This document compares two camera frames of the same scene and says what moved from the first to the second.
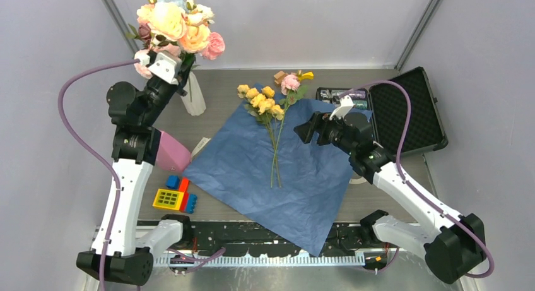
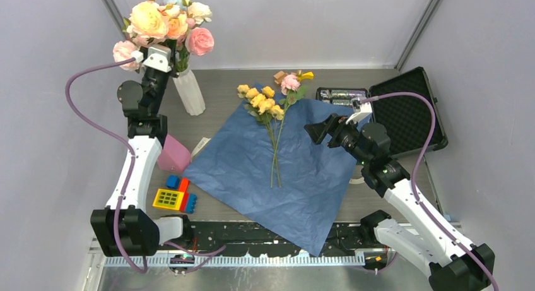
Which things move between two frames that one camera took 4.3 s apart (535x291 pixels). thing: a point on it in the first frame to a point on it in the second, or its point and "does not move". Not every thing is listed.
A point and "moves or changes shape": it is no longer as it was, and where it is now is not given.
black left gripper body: (182, 83) to (172, 73)
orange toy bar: (184, 187) does not move
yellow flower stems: (265, 112) does not move
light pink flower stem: (142, 67) moves or changes shape
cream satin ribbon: (202, 143) does not move
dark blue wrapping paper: (274, 171) does not move
